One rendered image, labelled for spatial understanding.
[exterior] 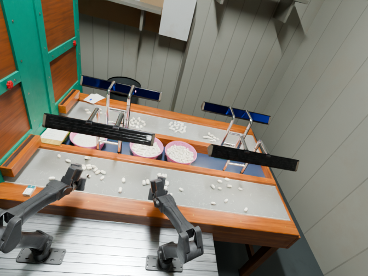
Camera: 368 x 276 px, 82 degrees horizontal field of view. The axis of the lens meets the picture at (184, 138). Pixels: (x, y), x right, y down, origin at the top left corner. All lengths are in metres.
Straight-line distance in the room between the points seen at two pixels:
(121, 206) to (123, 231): 0.14
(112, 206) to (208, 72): 2.49
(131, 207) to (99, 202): 0.18
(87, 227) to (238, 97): 2.88
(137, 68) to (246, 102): 1.78
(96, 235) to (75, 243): 0.10
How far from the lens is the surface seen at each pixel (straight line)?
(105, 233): 1.37
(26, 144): 1.60
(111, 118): 2.02
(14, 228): 0.96
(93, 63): 3.44
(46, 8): 1.76
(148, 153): 1.68
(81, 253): 1.33
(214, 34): 3.17
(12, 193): 1.49
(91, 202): 1.36
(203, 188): 1.57
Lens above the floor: 1.88
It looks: 36 degrees down
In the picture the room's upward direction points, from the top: 17 degrees clockwise
